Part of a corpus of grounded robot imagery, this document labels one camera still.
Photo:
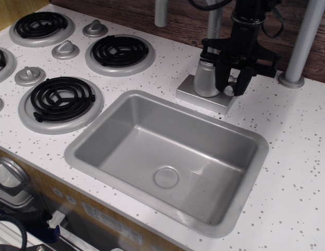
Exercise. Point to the silver oven dial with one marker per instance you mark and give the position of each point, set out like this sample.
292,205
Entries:
13,179

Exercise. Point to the grey support pole with base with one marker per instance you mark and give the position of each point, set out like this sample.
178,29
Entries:
292,77

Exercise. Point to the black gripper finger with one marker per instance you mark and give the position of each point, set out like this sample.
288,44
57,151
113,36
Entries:
243,80
222,74

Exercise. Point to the front left stove burner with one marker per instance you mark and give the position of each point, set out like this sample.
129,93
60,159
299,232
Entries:
7,64

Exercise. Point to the back right stove burner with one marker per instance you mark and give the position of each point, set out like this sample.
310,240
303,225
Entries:
119,55

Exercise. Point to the front right stove burner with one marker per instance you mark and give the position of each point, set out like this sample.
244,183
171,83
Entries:
60,105

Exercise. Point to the silver toy faucet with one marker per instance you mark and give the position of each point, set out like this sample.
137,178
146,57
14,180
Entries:
200,89

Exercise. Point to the grey stove knob front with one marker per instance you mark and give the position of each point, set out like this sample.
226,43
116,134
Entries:
30,76

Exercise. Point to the grey stove knob middle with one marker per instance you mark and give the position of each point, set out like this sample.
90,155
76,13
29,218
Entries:
65,51

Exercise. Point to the stove burner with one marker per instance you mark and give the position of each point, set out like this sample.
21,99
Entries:
119,55
41,29
60,105
7,64

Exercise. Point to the back left stove burner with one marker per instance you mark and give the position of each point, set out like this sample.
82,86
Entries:
41,29

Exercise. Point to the grey stove knob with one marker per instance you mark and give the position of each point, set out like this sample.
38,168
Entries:
30,76
95,29
65,51

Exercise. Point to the silver faucet lever handle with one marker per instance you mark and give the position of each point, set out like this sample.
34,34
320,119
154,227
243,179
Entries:
230,85

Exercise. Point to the wooden toy kitchen front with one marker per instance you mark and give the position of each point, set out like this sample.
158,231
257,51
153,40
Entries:
87,216

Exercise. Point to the grey stove knob back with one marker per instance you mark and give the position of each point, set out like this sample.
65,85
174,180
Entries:
95,29

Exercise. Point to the grey plastic sink basin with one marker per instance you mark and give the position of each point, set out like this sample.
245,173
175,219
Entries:
195,169

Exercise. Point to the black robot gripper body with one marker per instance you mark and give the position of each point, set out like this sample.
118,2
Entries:
242,48

